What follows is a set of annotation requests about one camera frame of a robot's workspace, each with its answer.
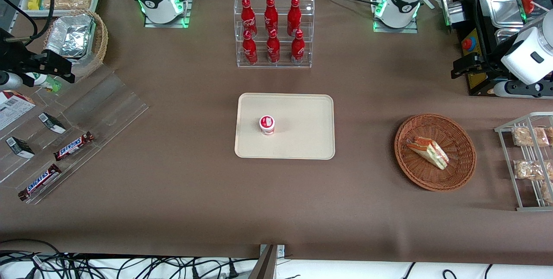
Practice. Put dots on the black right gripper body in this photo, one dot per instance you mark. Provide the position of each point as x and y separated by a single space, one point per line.
16 59

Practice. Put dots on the triangular sandwich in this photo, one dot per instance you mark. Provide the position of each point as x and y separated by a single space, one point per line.
430 151

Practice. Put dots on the small steel tray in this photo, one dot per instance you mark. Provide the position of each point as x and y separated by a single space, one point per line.
507 36

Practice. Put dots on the light brown wicker basket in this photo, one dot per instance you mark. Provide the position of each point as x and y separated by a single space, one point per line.
101 37

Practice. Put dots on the large steel tray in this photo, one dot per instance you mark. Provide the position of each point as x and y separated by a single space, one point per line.
503 9

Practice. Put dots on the round brown wicker basket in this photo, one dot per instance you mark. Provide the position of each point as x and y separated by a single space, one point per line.
458 141

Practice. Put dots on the beige rectangular tray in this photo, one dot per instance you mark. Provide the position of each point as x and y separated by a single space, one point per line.
302 128

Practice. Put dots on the white green drink bottle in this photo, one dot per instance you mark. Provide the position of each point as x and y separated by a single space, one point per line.
45 82

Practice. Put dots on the red emergency stop button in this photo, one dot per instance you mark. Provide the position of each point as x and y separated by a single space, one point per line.
468 44

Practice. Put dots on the black food display case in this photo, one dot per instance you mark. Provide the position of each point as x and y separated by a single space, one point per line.
483 87

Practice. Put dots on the small black white box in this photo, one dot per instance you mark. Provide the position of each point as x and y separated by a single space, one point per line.
52 122
20 147

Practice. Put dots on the white box with barcodes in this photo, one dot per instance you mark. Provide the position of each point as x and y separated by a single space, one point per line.
13 108

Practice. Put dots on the red food on skewer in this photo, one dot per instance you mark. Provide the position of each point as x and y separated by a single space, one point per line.
526 0

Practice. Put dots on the clear acrylic stepped shelf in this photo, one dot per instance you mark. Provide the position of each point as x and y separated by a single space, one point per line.
108 106

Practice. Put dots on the snickers chocolate bar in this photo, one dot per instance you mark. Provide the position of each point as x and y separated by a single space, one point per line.
73 146
39 182

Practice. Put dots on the bagged brown snack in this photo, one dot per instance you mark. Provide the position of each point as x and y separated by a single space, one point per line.
548 193
529 136
528 169

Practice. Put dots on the red cola bottle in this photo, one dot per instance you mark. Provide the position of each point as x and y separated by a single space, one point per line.
294 15
249 50
271 13
273 49
248 15
297 50

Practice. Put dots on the clear acrylic bottle rack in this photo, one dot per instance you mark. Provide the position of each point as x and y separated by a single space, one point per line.
281 15

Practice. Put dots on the red white yogurt cup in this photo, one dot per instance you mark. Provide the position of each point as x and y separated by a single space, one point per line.
267 125

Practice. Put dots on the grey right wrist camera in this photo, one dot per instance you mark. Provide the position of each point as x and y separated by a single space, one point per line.
9 81

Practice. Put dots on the silver metal bracket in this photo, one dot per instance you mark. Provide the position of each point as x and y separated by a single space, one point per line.
453 11

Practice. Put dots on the aluminium left arm base plate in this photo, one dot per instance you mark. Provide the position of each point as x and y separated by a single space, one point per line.
395 30

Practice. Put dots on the aluminium right arm base plate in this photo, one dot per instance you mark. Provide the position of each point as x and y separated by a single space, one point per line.
186 2

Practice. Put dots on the metal table edge bracket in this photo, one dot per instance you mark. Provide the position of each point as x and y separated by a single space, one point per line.
270 264

